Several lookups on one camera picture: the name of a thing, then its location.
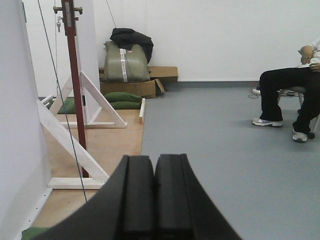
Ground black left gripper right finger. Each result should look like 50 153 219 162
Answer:
154 154 241 240

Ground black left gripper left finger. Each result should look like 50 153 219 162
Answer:
35 155 155 240

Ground brown wooden door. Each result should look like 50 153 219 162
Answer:
61 0 90 179

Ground near white triangular brace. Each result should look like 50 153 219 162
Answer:
36 99 109 190

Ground white triangular brace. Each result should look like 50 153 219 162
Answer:
36 99 109 190
49 71 128 129

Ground near green sandbag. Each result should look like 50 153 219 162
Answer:
21 227 50 240

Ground green sandbag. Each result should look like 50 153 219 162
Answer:
21 227 50 240
104 91 142 103
110 101 142 110
46 98 76 114

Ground lower green sandbag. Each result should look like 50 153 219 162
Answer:
110 101 142 110

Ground upper green sandbag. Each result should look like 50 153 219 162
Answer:
104 91 142 103

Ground left green sandbag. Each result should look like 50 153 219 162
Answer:
46 98 76 114

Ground open cardboard box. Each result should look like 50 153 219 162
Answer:
100 78 165 99

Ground far white triangular brace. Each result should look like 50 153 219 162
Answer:
49 71 128 129

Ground flat cardboard box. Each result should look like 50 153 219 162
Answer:
99 65 179 83

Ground olive green sack bale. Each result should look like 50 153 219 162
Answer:
100 41 150 83

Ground black jacket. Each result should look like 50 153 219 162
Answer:
110 28 154 63

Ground seated person black trousers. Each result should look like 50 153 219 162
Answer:
251 39 320 143

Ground hanging keys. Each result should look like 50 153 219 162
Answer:
56 16 62 33

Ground white wall panel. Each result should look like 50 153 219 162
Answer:
0 0 51 240

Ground tangled floor cables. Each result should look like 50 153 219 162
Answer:
247 88 262 99

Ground thin dark rope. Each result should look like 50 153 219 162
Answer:
37 0 89 203

